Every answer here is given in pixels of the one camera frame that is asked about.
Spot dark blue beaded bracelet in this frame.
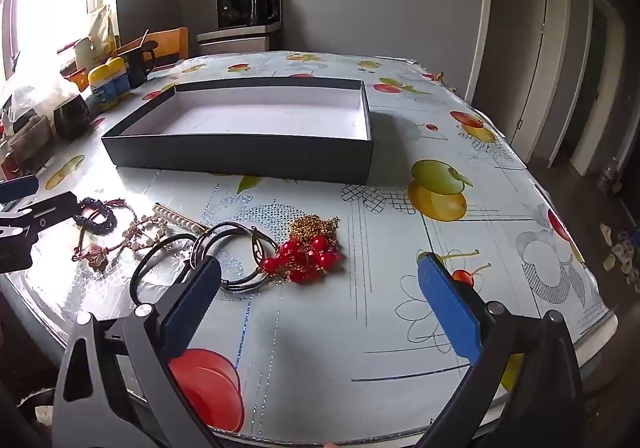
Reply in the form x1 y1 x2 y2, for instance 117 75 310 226
72 198 117 232

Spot dark round cup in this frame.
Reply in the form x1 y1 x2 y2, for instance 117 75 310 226
52 93 92 140

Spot black tea bar machine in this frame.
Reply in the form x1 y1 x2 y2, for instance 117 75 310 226
196 0 284 55

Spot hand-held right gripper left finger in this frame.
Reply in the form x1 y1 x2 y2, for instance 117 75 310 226
52 257 222 448

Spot white cup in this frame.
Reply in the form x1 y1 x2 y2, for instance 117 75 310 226
73 36 94 70

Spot pearl hair pin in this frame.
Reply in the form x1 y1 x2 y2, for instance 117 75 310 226
152 203 212 235

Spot white plastic bag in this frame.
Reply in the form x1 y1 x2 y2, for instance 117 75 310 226
6 72 82 118

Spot white door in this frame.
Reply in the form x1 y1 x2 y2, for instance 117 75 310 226
471 0 572 165

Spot red bead gold chain necklace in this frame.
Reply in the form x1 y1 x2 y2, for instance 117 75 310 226
260 215 347 285

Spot black mug with handle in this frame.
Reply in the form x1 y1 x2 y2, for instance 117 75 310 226
119 40 157 88

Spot pink cord necklace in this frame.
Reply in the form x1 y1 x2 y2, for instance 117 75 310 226
71 198 139 274

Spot wooden chair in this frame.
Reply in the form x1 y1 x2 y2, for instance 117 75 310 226
116 27 190 75

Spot fruit print plastic tablecloth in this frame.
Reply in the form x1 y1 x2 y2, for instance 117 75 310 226
0 50 617 448

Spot yellow capped blue bottle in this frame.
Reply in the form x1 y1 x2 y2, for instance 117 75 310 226
87 62 121 112
107 56 132 102

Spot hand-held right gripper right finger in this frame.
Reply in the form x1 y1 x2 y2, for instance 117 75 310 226
416 251 587 448

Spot black cardboard box tray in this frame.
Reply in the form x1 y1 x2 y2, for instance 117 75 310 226
101 76 375 185

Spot yellow paper bag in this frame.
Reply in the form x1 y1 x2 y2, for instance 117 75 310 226
87 4 119 67

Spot black hair tie gold bead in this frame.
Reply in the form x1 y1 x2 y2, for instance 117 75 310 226
191 222 277 290

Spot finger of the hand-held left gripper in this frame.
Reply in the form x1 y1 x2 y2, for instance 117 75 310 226
0 175 40 205
0 191 80 250

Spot slippers on floor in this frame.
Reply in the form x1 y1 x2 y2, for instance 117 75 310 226
599 222 640 285

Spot thin black hair tie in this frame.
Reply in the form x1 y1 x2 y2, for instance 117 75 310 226
130 233 199 305

